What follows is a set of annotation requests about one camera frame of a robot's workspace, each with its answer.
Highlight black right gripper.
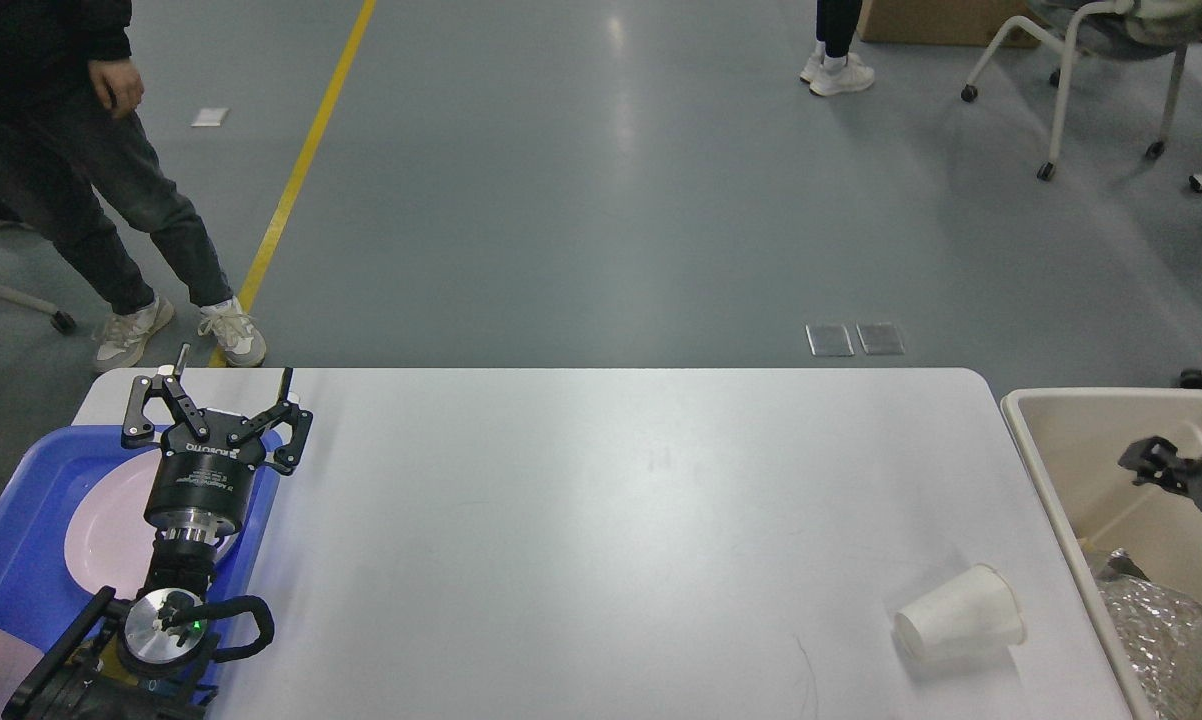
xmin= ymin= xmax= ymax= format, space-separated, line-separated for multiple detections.
xmin=1118 ymin=436 xmax=1202 ymax=514

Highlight white paper cup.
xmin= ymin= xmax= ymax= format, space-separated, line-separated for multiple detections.
xmin=892 ymin=563 xmax=1027 ymax=664

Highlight person with white sneakers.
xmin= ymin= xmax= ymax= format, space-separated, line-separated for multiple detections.
xmin=799 ymin=1 xmax=875 ymax=97

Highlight white chair background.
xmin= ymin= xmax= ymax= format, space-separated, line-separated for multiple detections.
xmin=959 ymin=1 xmax=1202 ymax=182

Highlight foil sheet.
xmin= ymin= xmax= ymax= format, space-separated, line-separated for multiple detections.
xmin=1085 ymin=551 xmax=1202 ymax=719

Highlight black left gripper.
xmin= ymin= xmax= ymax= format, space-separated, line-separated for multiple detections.
xmin=121 ymin=343 xmax=314 ymax=546

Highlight pink plate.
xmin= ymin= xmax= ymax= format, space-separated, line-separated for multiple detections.
xmin=63 ymin=450 xmax=240 ymax=601

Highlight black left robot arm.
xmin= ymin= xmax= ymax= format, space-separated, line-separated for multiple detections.
xmin=1 ymin=356 xmax=313 ymax=719

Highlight cardboard box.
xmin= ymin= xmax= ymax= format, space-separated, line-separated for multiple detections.
xmin=857 ymin=1 xmax=1039 ymax=47

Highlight person in grey jeans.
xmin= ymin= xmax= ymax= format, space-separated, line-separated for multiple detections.
xmin=0 ymin=1 xmax=267 ymax=373

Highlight beige plastic bin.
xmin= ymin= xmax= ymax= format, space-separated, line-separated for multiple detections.
xmin=1000 ymin=388 xmax=1202 ymax=719

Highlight white chair left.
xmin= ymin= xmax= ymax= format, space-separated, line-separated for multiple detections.
xmin=0 ymin=284 xmax=77 ymax=334

